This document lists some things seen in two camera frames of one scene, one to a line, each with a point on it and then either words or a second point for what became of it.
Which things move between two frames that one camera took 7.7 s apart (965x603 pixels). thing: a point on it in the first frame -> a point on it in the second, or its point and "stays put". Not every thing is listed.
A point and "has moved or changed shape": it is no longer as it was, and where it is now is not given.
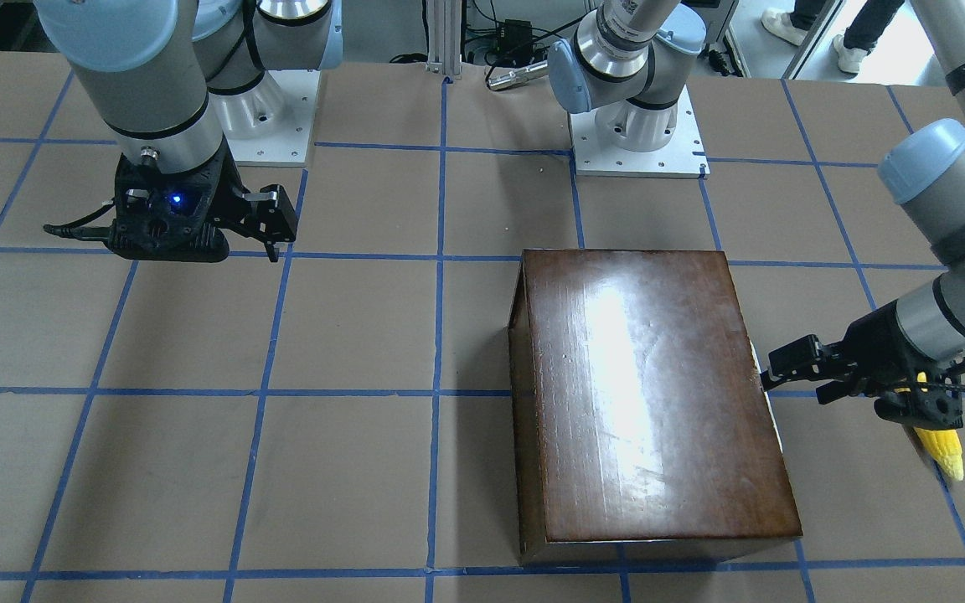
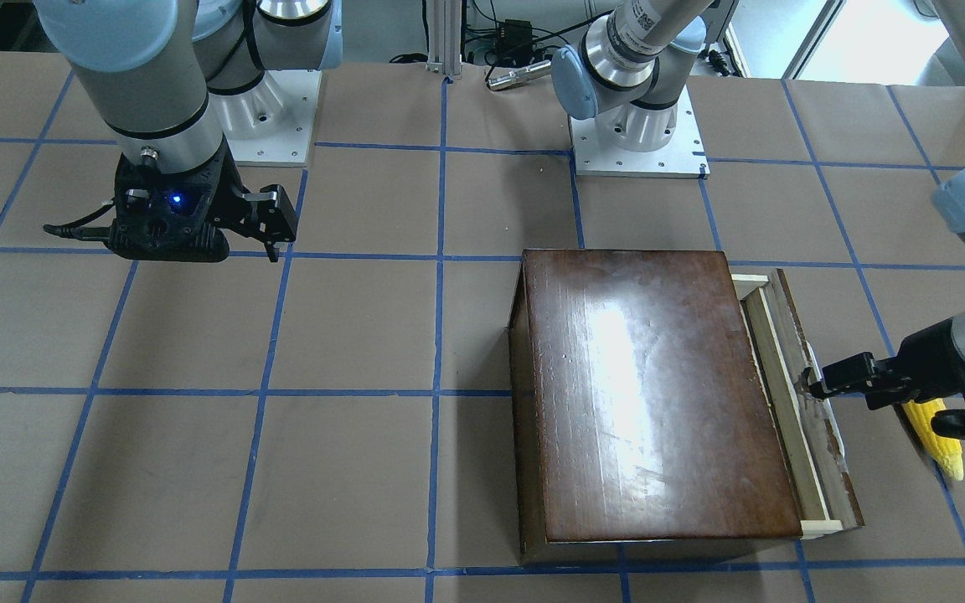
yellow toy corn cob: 942,445 stays put
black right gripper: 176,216 stays put
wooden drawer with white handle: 768,400 has moved or changed shape
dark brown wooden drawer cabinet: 640,434 stays put
